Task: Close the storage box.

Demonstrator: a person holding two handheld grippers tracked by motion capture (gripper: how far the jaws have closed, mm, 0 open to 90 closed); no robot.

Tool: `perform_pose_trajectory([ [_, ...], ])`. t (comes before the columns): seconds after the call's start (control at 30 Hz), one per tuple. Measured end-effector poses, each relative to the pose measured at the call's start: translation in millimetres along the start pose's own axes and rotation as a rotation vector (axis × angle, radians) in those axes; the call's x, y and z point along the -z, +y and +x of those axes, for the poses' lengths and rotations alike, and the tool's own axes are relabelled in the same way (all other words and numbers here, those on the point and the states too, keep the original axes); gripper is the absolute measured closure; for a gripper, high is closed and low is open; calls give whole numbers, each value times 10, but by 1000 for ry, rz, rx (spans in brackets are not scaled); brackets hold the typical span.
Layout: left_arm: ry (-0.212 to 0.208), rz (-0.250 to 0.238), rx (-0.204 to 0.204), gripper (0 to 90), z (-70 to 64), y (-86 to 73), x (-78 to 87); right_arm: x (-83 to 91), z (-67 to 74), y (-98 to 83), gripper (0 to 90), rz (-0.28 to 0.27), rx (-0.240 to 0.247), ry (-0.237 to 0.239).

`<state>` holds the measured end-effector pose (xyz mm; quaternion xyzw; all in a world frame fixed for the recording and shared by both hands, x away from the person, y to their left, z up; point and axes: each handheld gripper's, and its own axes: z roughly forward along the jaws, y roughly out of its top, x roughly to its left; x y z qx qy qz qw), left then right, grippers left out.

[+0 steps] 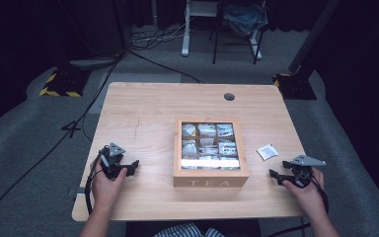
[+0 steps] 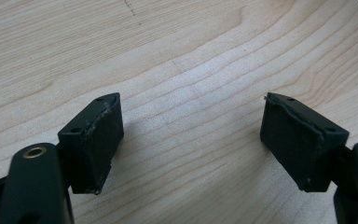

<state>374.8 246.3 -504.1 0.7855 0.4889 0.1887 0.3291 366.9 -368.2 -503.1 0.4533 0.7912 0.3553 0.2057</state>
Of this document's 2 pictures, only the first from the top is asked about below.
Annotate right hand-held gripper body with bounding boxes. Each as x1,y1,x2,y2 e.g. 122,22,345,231
289,154,327,189

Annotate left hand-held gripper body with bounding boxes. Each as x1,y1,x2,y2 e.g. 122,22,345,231
98,142,131,181

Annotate white tea sachet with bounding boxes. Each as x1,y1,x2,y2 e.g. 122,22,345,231
256,143,279,162

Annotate wooden tea box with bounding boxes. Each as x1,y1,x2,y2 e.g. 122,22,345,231
173,117,251,189

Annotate person's left hand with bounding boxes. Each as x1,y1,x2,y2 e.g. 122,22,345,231
91,166,128,212

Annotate person's right hand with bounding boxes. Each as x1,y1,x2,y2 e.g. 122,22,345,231
281,167,326,215

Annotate yellow-black striped stand base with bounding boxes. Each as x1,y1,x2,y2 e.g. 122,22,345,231
272,72,318,101
38,68,93,99

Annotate group of tea bags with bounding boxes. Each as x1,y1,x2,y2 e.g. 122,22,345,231
181,122,241,171

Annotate striped shirt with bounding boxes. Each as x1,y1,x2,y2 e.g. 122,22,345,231
152,222,227,237

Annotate black chair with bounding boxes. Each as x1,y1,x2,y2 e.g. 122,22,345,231
210,0,266,66

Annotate black slanted stand pole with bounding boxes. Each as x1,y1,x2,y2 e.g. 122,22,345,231
287,0,342,75

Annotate white desk leg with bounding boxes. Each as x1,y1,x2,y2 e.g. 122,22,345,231
181,0,225,58

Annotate blue cloth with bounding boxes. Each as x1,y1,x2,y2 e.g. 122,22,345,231
222,2,269,37

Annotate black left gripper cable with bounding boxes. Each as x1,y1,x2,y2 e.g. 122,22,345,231
84,152,108,215

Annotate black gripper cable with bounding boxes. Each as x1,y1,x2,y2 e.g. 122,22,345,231
265,176,331,237
84,152,108,215

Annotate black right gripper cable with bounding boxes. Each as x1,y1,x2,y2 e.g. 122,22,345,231
265,176,331,237

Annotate long black floor cable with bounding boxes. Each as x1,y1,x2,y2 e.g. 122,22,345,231
0,52,126,231

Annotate bundle of floor cables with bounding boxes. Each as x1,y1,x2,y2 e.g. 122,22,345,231
127,16,195,51

